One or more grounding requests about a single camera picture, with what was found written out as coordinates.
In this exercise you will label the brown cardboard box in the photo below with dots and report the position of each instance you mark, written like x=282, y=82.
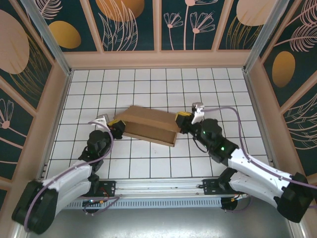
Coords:
x=148, y=119

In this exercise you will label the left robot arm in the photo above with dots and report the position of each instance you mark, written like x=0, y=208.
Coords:
x=69, y=178

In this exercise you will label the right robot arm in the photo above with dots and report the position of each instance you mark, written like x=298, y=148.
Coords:
x=257, y=168

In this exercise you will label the grey metal sheet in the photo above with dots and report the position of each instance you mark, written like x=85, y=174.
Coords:
x=158, y=223

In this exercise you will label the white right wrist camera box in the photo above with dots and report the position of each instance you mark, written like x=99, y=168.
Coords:
x=198, y=112

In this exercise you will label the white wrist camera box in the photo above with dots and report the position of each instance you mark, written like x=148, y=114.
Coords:
x=198, y=112
x=102, y=120

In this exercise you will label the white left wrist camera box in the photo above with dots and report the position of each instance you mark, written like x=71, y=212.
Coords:
x=102, y=120

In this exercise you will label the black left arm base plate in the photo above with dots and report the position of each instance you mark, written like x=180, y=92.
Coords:
x=109, y=186

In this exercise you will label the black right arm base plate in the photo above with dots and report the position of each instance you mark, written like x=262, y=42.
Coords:
x=210, y=187

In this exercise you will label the aluminium mounting rail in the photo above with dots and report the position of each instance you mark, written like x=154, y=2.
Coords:
x=158, y=186

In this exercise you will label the aluminium frame post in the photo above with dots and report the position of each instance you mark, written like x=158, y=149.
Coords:
x=47, y=34
x=262, y=34

